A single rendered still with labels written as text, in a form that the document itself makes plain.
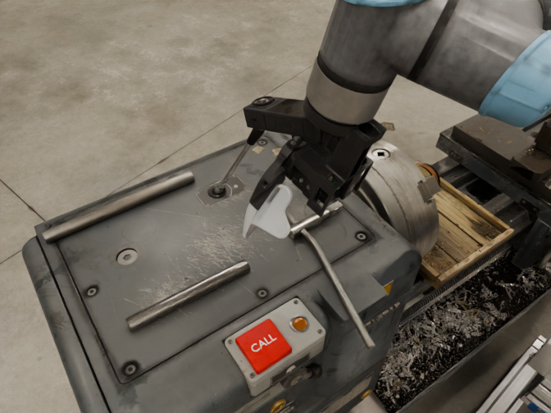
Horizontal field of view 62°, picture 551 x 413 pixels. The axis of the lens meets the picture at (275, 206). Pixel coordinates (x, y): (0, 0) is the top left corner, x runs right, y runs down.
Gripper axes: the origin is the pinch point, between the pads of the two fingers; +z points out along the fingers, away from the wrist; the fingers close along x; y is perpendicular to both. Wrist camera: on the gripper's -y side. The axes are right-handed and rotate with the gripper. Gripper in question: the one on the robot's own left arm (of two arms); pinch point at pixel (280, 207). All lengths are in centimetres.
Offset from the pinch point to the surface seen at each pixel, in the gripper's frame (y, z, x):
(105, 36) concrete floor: -309, 203, 149
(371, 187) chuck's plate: 0.5, 16.3, 31.2
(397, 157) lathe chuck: -1.0, 14.9, 41.4
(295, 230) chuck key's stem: -0.6, 13.7, 8.6
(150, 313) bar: -4.2, 16.9, -17.9
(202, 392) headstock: 9.6, 16.1, -19.3
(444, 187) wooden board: 6, 45, 82
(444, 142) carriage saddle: -5, 45, 100
